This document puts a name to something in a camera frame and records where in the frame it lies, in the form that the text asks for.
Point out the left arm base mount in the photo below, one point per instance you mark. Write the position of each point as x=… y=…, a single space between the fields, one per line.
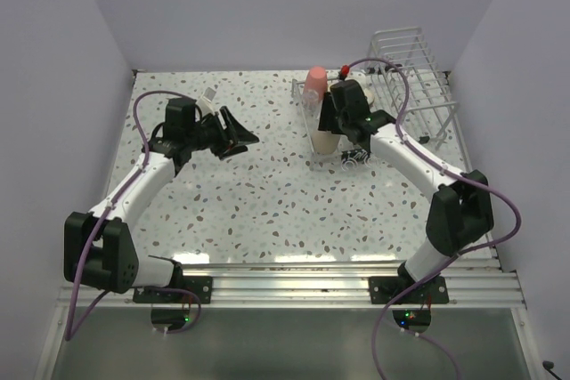
x=178 y=307

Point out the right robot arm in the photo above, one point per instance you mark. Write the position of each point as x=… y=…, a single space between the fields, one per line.
x=460 y=210

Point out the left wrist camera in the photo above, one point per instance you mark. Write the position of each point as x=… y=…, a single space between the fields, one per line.
x=205 y=103

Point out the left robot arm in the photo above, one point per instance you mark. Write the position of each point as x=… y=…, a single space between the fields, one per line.
x=99 y=247

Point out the small clear glass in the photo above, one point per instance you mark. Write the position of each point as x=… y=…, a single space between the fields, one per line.
x=310 y=102

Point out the beige plastic cup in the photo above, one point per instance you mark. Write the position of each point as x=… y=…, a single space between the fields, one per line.
x=324 y=142

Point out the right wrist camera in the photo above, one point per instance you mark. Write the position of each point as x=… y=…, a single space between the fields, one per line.
x=343 y=72

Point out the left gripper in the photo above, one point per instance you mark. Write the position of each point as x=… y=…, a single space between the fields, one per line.
x=240 y=135

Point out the large clear glass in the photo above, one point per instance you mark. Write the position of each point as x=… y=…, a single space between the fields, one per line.
x=317 y=115

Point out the white wire dish rack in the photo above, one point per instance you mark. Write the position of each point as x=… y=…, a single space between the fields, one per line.
x=430 y=116

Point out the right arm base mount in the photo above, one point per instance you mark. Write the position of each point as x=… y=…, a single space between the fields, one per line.
x=413 y=311

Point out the pink plastic cup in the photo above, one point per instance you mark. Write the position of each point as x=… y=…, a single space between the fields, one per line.
x=316 y=83

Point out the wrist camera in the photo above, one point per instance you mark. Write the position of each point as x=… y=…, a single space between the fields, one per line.
x=205 y=103
x=343 y=72

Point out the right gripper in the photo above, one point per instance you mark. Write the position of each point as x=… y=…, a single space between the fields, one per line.
x=327 y=119

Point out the steel cup with cork band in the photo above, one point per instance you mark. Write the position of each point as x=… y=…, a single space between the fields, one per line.
x=369 y=95

